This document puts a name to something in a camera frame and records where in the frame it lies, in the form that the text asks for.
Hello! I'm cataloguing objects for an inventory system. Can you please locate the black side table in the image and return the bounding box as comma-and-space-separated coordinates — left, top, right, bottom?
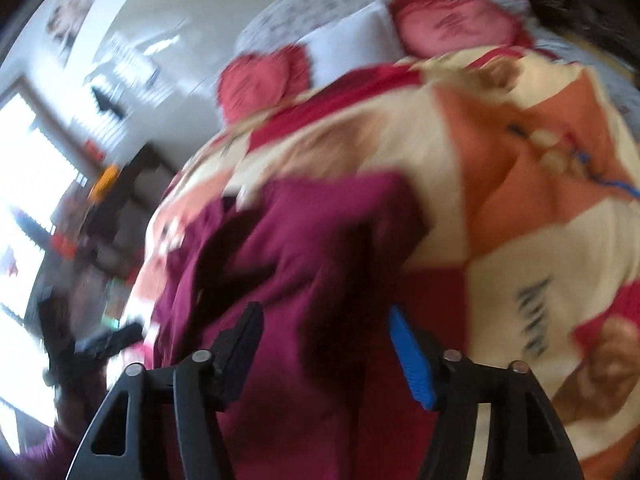
85, 142, 176, 281

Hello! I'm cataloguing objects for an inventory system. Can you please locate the white pillow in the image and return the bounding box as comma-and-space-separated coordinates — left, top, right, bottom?
300, 0, 406, 81

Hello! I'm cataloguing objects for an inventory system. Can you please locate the red heart pillow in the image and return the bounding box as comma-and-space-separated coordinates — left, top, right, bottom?
389, 0, 533, 58
217, 44, 313, 128

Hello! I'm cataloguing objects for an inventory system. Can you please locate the orange toy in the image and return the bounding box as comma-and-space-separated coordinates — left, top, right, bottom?
89, 164, 121, 198

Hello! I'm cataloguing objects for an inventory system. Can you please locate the dark wooden furniture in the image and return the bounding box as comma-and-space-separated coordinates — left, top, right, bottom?
520, 0, 640, 51

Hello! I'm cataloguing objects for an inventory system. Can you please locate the maroon garment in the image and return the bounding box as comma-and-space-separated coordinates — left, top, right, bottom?
150, 172, 441, 480

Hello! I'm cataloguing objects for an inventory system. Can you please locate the black hanging cloth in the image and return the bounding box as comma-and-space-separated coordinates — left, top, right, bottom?
90, 85, 123, 121

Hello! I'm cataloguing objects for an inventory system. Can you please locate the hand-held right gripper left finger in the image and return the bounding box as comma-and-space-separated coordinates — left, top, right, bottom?
65, 302, 264, 480

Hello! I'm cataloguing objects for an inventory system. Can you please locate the printed blanket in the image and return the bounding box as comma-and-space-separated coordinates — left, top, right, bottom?
122, 45, 640, 480

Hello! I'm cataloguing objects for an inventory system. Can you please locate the red box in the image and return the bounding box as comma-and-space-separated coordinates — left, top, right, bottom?
52, 234, 81, 257

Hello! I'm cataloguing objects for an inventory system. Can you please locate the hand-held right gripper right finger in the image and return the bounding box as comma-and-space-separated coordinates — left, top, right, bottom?
389, 305, 586, 480

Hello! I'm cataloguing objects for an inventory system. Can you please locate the wall poster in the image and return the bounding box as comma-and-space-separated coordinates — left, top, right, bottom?
45, 0, 96, 66

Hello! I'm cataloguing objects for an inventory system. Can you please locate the bright window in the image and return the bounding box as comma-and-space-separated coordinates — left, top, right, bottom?
0, 77, 88, 456

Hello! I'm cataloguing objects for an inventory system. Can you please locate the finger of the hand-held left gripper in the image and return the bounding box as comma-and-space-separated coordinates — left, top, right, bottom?
75, 321, 146, 361

